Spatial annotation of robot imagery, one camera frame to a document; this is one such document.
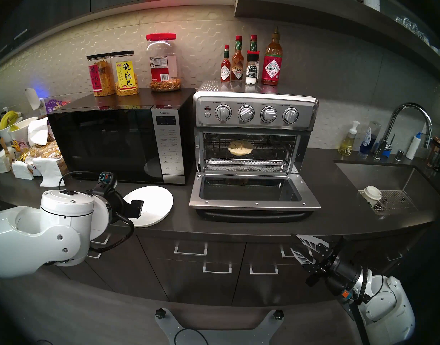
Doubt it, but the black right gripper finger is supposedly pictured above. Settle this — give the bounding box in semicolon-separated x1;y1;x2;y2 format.
293;234;330;254
290;249;316;266

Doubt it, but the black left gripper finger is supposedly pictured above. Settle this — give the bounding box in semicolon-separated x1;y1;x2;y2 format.
129;200;145;219

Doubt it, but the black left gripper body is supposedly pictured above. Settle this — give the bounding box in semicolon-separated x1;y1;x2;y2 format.
105;190;135;225

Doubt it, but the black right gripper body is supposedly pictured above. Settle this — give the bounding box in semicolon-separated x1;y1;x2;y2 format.
305;236;363;297

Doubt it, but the round white plate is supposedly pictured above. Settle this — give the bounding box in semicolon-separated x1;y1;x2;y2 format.
123;186;174;228

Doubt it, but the glass toaster oven door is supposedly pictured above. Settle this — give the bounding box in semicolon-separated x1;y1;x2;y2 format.
189;172;322;223

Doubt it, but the pale bagel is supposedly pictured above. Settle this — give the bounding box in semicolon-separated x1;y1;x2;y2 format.
228;140;255;156

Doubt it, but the black microwave oven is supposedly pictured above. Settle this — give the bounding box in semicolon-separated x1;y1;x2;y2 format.
48;88;196;185

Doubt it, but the foil lined oven tray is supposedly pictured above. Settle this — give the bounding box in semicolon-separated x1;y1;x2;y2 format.
205;159;289;173

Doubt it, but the stainless steel toaster oven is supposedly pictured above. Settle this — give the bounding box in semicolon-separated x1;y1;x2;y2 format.
193;80;320;176

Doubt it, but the large white paper bag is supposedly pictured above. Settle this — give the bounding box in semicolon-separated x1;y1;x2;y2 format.
32;157;66;187

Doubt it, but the clear bag of bread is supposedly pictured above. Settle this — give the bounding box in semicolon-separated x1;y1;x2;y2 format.
21;139;68;176

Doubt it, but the stainless steel sink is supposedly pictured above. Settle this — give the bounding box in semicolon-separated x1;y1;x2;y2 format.
334;160;440;222

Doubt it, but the small white paper bag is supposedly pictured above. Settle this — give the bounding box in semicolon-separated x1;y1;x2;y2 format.
12;160;35;180

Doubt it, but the dark lower kitchen cabinet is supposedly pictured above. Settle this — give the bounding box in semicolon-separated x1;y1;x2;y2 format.
0;197;385;307

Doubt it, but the yellow liquid soap dispenser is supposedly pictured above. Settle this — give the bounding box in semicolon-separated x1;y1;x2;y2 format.
338;120;361;157

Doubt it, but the blue dish soap bottle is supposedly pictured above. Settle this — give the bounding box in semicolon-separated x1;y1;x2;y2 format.
358;121;382;159

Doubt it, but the purple snack bag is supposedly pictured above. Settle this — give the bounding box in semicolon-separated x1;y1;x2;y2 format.
44;98;68;115

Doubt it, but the red label snack jar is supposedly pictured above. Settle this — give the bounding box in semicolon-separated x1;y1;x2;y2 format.
87;54;115;97

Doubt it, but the yellow label snack jar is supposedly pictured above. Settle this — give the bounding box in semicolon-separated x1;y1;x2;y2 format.
110;51;139;96

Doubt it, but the white bottle with blue cap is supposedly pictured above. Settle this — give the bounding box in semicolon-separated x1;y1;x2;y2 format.
406;132;422;160

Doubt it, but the large red lid jar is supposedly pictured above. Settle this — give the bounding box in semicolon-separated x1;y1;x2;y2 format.
146;33;182;92

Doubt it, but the yellow banana bunch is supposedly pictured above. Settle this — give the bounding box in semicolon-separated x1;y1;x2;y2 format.
0;110;22;130

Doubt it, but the brown glass bottle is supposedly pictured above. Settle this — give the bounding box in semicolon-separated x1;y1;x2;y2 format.
429;137;440;169

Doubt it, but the small red Tabasco bottle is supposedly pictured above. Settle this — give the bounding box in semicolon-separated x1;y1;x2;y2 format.
221;45;231;83

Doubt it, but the chrome gooseneck faucet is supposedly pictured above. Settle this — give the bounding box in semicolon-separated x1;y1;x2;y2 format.
373;103;433;160

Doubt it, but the medium orange Tabasco bottle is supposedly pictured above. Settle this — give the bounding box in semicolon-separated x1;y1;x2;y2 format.
231;36;244;82

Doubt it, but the large Tabasco sauce bottle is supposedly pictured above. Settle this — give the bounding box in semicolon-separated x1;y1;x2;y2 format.
262;27;283;86

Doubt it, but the black cap salt grinder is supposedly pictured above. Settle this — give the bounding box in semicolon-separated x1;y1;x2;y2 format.
245;51;260;85

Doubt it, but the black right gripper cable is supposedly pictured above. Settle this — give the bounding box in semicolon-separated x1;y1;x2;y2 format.
351;267;372;306

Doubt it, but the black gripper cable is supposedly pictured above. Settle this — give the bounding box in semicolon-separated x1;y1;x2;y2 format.
351;267;372;306
58;171;135;254

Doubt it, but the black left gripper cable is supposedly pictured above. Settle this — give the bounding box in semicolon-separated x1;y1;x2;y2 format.
58;171;135;254

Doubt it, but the wire sink grid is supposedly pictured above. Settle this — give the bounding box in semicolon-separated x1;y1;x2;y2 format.
358;190;420;215

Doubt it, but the wire oven rack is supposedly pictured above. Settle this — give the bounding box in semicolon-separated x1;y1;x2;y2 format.
205;133;296;161

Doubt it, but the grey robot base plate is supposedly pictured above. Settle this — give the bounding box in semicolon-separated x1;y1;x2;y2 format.
155;308;285;345

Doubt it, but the black cable loop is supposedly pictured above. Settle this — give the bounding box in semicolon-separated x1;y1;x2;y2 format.
174;328;208;345

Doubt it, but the dark wall shelf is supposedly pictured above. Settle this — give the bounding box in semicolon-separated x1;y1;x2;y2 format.
234;0;440;88

